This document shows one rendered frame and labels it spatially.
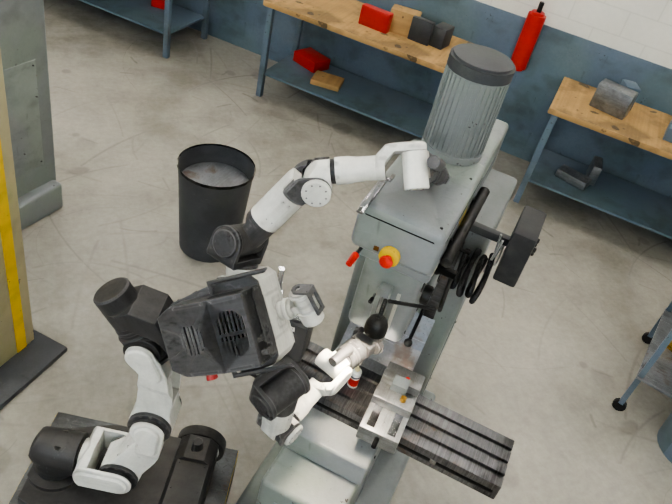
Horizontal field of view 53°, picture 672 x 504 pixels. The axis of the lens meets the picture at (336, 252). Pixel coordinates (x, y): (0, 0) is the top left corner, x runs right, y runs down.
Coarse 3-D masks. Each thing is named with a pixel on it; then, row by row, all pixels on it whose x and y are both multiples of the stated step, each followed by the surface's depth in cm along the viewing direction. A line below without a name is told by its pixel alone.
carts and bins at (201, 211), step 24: (216, 144) 428; (192, 168) 424; (216, 168) 429; (240, 168) 433; (192, 192) 400; (216, 192) 397; (240, 192) 406; (192, 216) 412; (216, 216) 410; (240, 216) 423; (192, 240) 425; (648, 336) 459; (648, 360) 384; (648, 384) 388; (624, 408) 405
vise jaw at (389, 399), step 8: (376, 392) 247; (384, 392) 247; (392, 392) 248; (376, 400) 246; (384, 400) 245; (392, 400) 245; (408, 400) 247; (392, 408) 245; (400, 408) 244; (408, 408) 244; (408, 416) 244
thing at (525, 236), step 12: (528, 216) 229; (540, 216) 231; (516, 228) 222; (528, 228) 223; (540, 228) 225; (516, 240) 221; (528, 240) 219; (504, 252) 226; (516, 252) 224; (528, 252) 222; (504, 264) 228; (516, 264) 226; (504, 276) 230; (516, 276) 228
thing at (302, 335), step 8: (296, 320) 254; (296, 328) 254; (304, 328) 253; (312, 328) 266; (296, 336) 256; (304, 336) 255; (296, 344) 259; (304, 344) 258; (288, 352) 263; (296, 352) 261; (304, 352) 268; (296, 360) 264
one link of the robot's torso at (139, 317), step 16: (112, 288) 191; (128, 288) 189; (144, 288) 196; (96, 304) 188; (112, 304) 187; (128, 304) 189; (144, 304) 192; (160, 304) 194; (112, 320) 190; (128, 320) 188; (144, 320) 188; (128, 336) 193; (144, 336) 192; (160, 336) 191
